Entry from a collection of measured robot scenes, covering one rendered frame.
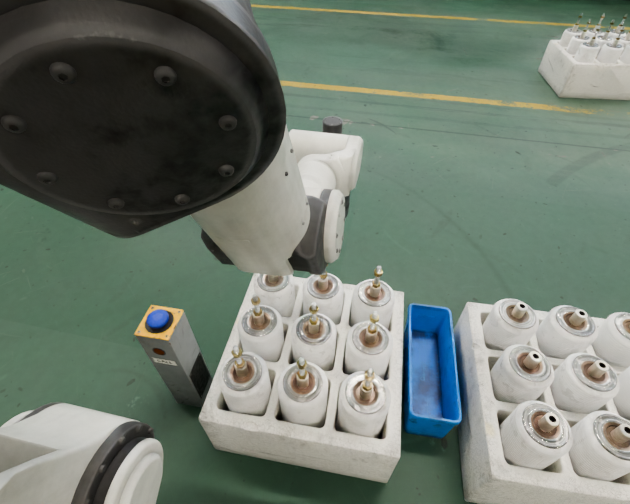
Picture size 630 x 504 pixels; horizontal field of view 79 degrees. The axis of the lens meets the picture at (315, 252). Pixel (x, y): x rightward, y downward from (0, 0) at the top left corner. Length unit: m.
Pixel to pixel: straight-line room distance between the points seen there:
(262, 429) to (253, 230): 0.58
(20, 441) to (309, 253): 0.37
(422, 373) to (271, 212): 0.87
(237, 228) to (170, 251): 1.14
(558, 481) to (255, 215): 0.75
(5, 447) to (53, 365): 0.73
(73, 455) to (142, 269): 0.92
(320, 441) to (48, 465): 0.46
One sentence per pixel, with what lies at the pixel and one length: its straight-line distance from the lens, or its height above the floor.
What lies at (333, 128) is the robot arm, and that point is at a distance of 0.67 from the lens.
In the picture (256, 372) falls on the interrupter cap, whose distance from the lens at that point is 0.78.
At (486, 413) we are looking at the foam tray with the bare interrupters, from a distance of 0.88.
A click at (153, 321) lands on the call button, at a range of 0.79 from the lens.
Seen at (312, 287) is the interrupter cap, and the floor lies 0.25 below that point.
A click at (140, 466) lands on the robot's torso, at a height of 0.44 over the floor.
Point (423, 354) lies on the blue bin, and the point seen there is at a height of 0.00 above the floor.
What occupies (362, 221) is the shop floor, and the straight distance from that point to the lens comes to 1.43.
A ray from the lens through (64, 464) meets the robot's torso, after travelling 0.51.
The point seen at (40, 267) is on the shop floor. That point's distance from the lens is 1.55.
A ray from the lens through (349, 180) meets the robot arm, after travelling 0.58.
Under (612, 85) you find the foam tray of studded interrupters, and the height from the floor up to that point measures 0.08.
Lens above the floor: 0.94
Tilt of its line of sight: 46 degrees down
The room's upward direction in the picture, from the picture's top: straight up
